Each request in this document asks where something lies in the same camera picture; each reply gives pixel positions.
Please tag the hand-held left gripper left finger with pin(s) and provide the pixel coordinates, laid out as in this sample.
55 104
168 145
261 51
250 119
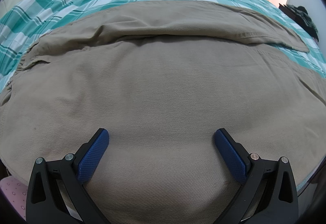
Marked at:
93 153

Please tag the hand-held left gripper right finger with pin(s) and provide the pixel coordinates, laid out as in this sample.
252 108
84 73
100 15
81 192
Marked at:
231 155

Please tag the khaki pants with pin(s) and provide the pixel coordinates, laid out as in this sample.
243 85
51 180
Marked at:
163 86

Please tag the pink dotted slipper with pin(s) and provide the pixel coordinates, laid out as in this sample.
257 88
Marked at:
14 198

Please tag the dark green clothes pile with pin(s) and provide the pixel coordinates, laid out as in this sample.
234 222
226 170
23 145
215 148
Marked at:
304 18

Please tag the dark wooden bedside table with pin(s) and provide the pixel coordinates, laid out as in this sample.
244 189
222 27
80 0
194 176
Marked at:
286 9

